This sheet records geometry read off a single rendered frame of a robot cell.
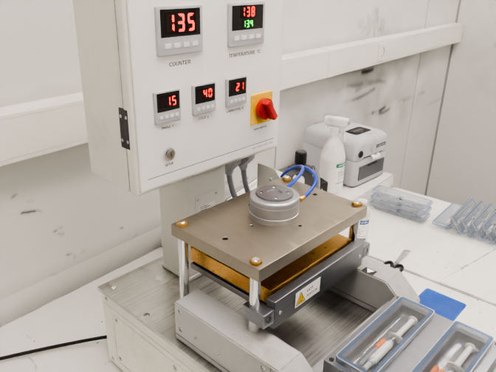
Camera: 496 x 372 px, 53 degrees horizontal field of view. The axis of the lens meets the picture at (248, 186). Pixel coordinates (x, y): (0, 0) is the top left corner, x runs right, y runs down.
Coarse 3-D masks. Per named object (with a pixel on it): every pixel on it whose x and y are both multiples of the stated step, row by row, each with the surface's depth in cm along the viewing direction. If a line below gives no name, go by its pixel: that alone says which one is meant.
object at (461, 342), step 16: (448, 336) 69; (464, 336) 70; (480, 336) 70; (432, 352) 66; (448, 352) 66; (464, 352) 67; (480, 352) 67; (416, 368) 64; (432, 368) 64; (448, 368) 64; (464, 368) 64
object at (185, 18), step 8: (168, 16) 68; (176, 16) 69; (184, 16) 70; (192, 16) 71; (168, 24) 69; (176, 24) 70; (184, 24) 71; (192, 24) 72; (168, 32) 69; (176, 32) 70; (184, 32) 71
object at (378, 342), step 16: (400, 304) 76; (416, 304) 76; (384, 320) 72; (400, 320) 72; (416, 320) 72; (368, 336) 69; (384, 336) 69; (400, 336) 69; (352, 352) 66; (368, 352) 66; (384, 352) 66; (368, 368) 63
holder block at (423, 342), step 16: (368, 320) 74; (432, 320) 74; (448, 320) 74; (352, 336) 70; (416, 336) 71; (432, 336) 71; (336, 352) 67; (400, 352) 68; (416, 352) 68; (336, 368) 65; (400, 368) 65; (480, 368) 65
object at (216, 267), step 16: (336, 240) 82; (192, 256) 80; (208, 256) 77; (304, 256) 78; (320, 256) 78; (208, 272) 78; (224, 272) 75; (240, 272) 73; (288, 272) 73; (304, 272) 74; (240, 288) 74; (272, 288) 70
